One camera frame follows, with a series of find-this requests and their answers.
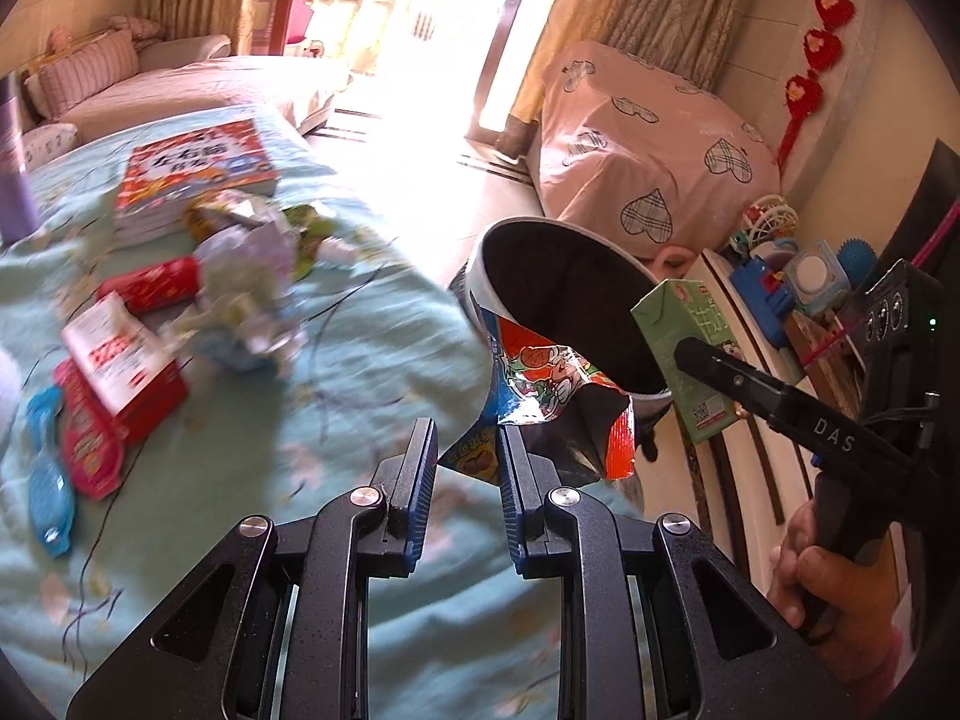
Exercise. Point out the red cover book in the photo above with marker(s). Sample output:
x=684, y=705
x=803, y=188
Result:
x=195, y=161

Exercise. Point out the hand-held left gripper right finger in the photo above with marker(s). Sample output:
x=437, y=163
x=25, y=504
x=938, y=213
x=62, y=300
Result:
x=514, y=517

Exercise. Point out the large striped pink pillow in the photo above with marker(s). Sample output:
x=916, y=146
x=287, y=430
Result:
x=86, y=71

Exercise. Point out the blue plastic toy block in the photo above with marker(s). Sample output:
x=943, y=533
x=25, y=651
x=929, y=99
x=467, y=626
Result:
x=757, y=289

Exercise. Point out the white paper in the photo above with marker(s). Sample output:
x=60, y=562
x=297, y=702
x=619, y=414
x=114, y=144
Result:
x=247, y=255

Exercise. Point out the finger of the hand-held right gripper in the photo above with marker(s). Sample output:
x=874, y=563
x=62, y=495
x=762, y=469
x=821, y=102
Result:
x=720, y=369

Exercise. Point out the blue plastic toy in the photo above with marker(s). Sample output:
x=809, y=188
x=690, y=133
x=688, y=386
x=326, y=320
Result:
x=49, y=487

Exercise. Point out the black trash bin white rim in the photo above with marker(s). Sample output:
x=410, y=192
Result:
x=570, y=292

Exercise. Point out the pink kettlebell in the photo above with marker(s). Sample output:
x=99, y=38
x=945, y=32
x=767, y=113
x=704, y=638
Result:
x=664, y=262

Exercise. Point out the pink heart print cover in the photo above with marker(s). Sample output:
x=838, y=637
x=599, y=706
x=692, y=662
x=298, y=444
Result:
x=637, y=142

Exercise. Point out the light blue cube toy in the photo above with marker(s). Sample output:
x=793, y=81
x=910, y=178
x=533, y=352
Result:
x=814, y=277

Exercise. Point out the colourful foil snack wrapper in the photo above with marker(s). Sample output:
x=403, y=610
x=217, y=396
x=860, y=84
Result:
x=547, y=382

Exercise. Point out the small white wrapper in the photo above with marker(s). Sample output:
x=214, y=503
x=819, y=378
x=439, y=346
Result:
x=337, y=251

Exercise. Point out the crumpled clear plastic wrapper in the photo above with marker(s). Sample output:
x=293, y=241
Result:
x=240, y=330

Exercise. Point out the pink plush toy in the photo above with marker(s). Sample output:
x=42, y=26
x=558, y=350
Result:
x=60, y=37

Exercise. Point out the green drink carton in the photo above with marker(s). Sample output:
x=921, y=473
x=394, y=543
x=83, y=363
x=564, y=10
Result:
x=690, y=315

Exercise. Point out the yellow crumpled wrapper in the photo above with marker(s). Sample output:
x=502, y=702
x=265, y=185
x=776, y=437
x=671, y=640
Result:
x=225, y=210

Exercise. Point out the red flat snack packet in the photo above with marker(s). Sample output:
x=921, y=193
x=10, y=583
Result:
x=86, y=457

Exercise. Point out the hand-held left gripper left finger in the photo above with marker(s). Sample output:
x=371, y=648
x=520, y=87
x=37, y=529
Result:
x=424, y=495

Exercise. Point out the green crumpled wrapper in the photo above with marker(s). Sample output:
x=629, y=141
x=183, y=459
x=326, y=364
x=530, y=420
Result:
x=307, y=240

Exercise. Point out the red cylindrical can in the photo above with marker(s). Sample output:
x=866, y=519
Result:
x=154, y=281

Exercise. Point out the red heart wall hanging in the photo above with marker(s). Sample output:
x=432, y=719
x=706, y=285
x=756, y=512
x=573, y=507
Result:
x=821, y=45

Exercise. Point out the person's right hand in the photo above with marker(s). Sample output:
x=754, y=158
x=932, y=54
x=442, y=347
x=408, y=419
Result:
x=847, y=607

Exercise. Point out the purple water bottle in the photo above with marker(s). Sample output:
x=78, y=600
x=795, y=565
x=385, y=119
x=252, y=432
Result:
x=15, y=187

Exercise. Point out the blue spiky ball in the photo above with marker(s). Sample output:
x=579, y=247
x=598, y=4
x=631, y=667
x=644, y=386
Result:
x=859, y=262

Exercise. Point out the person's right forearm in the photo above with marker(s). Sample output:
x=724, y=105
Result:
x=881, y=675

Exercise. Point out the red and white box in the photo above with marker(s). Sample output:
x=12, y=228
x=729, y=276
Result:
x=112, y=352

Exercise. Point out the teal floral blanket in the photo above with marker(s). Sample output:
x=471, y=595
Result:
x=300, y=405

